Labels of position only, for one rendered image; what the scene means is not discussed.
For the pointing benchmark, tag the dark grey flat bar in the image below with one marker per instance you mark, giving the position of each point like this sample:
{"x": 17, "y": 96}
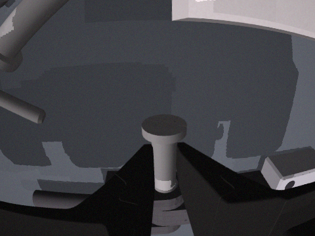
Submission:
{"x": 179, "y": 215}

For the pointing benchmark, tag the grey rectangular block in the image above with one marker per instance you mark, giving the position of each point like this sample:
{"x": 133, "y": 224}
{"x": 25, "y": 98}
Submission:
{"x": 293, "y": 17}
{"x": 290, "y": 169}

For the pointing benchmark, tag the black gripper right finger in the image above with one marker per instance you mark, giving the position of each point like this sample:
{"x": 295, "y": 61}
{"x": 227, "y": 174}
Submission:
{"x": 221, "y": 202}

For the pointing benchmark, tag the dark grey clevis fork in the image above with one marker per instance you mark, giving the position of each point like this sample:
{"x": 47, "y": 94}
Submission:
{"x": 162, "y": 202}

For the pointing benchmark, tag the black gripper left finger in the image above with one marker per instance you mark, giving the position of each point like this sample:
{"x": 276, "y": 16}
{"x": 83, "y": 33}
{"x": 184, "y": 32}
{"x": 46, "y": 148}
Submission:
{"x": 123, "y": 206}

